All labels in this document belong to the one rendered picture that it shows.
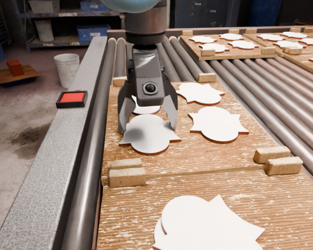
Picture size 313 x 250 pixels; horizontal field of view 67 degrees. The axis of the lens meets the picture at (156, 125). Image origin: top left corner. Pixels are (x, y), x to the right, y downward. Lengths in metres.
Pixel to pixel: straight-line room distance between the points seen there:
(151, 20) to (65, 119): 0.36
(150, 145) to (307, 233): 0.28
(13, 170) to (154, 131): 1.67
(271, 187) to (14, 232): 0.40
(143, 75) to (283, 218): 0.30
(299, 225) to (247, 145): 0.18
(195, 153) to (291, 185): 0.17
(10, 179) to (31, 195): 1.55
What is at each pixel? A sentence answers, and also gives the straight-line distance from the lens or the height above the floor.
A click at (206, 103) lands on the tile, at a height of 0.94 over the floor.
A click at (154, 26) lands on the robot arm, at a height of 1.16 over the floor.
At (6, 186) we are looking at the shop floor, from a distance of 1.97.
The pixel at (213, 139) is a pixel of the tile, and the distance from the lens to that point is 0.50.
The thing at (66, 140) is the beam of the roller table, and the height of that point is 0.92.
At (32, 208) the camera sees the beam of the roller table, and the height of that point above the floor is 0.92.
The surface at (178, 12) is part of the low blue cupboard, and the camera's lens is 5.21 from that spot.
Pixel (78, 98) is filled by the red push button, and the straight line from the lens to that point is 0.72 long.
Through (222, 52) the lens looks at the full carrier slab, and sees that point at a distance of 1.13.
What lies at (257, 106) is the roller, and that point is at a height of 0.92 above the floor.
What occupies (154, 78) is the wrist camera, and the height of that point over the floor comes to 1.09.
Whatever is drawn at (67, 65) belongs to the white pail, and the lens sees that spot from 3.12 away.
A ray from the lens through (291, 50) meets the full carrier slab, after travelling 1.21.
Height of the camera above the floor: 1.23
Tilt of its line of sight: 32 degrees down
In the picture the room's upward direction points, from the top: straight up
